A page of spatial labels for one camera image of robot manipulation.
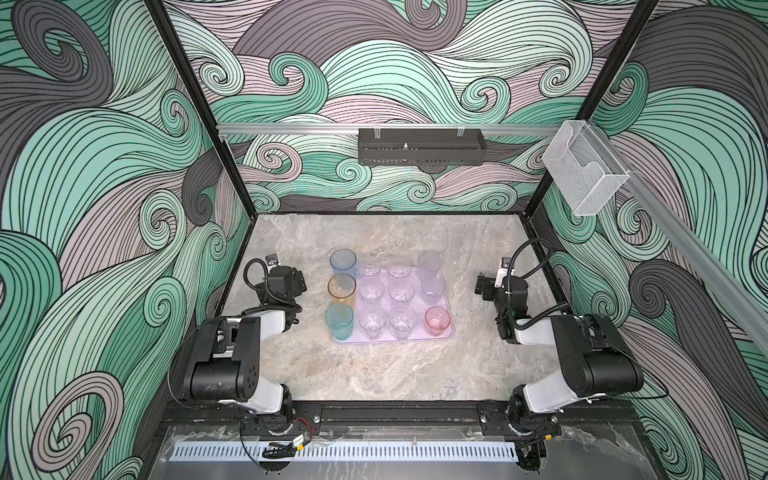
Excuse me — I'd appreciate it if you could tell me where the yellow transparent tall glass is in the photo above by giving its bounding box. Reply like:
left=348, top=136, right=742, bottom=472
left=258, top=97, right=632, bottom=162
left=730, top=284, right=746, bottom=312
left=327, top=273, right=357, bottom=309

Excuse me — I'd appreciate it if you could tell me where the blue transparent tall glass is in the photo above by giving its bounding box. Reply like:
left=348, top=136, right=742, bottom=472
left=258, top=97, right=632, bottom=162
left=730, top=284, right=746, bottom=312
left=329, top=248, right=357, bottom=278

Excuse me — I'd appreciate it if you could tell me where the teal frosted tall glass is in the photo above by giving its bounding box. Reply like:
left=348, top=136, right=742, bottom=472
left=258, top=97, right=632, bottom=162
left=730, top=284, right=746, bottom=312
left=325, top=303, right=354, bottom=341

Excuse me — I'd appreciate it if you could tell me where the pink transparent short glass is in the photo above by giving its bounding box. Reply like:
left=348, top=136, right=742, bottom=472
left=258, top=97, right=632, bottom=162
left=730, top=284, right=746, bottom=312
left=424, top=305, right=451, bottom=337

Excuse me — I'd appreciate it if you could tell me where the clear short glass tray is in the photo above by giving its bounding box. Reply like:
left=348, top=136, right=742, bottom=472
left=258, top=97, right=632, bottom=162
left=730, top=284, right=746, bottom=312
left=421, top=276, right=444, bottom=305

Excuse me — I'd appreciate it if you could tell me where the frosted clear tall glass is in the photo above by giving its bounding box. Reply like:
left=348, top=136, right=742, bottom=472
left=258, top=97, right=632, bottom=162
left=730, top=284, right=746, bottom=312
left=417, top=251, right=442, bottom=281

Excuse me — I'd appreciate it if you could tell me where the clear faceted glass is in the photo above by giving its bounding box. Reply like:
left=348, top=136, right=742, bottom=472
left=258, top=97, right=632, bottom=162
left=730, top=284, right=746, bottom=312
left=358, top=276, right=386, bottom=304

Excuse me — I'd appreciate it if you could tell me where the clear tall glass back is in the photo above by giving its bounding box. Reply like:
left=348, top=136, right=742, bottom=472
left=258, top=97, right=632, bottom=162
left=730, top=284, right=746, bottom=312
left=358, top=306, right=387, bottom=340

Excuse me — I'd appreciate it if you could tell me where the lilac plastic tray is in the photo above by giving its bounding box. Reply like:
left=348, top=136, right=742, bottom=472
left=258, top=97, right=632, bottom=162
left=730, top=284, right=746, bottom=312
left=331, top=269, right=454, bottom=344

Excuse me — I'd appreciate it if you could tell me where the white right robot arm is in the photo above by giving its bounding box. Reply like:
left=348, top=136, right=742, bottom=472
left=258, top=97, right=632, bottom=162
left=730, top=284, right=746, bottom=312
left=475, top=257, right=644, bottom=423

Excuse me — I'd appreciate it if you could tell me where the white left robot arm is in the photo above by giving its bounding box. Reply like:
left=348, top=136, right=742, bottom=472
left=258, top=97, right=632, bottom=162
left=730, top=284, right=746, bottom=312
left=171, top=254, right=307, bottom=423

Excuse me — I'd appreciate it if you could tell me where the frosted clear glass front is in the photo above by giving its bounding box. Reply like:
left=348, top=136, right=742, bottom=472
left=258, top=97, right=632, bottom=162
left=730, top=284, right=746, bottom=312
left=389, top=306, right=417, bottom=340

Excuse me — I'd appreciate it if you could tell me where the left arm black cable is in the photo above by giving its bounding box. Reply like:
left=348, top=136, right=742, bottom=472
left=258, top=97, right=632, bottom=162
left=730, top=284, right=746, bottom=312
left=166, top=257, right=304, bottom=409

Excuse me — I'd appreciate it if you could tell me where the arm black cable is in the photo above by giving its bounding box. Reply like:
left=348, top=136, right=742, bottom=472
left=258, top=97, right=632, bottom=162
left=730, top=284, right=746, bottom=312
left=166, top=257, right=304, bottom=409
left=505, top=238, right=571, bottom=331

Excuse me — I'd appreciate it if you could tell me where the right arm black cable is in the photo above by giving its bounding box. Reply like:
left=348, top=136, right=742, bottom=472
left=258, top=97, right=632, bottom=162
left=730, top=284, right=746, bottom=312
left=505, top=238, right=571, bottom=331

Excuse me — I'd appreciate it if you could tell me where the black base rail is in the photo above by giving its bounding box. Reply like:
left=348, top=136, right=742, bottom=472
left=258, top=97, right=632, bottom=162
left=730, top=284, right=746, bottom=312
left=160, top=400, right=511, bottom=432

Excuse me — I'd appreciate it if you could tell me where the clear acrylic wall holder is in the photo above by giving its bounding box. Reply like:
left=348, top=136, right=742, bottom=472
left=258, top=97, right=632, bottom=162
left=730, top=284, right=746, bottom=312
left=542, top=120, right=629, bottom=217

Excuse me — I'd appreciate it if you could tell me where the aluminium rail back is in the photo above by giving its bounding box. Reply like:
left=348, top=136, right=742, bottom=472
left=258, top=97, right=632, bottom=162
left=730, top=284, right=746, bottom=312
left=216, top=122, right=560, bottom=137

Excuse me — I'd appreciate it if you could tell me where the aluminium rail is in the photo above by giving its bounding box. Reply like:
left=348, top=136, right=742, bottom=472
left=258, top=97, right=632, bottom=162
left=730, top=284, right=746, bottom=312
left=625, top=172, right=767, bottom=354
left=216, top=122, right=560, bottom=137

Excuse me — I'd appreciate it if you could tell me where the black perforated wall box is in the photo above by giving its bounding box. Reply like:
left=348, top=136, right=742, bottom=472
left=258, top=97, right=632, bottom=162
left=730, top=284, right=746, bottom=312
left=358, top=127, right=487, bottom=172

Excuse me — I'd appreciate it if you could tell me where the white slotted cable duct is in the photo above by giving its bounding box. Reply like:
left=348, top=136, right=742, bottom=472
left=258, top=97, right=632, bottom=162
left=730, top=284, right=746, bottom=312
left=169, top=440, right=518, bottom=463

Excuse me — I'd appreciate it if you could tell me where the aluminium rail right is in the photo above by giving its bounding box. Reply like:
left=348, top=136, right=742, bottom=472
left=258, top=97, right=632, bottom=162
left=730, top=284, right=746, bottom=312
left=625, top=172, right=767, bottom=354

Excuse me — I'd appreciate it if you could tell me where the black corner frame post left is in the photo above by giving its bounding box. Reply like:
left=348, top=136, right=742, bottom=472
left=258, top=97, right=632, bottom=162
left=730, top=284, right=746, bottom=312
left=144, top=0, right=258, bottom=223

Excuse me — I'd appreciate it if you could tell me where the black corner frame post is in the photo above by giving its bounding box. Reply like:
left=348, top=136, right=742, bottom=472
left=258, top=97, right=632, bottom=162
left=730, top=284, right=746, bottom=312
left=144, top=0, right=258, bottom=223
left=524, top=1, right=658, bottom=220

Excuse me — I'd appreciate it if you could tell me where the black corner frame post right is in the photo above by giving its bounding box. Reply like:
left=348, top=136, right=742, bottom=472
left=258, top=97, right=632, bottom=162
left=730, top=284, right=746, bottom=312
left=524, top=1, right=658, bottom=220

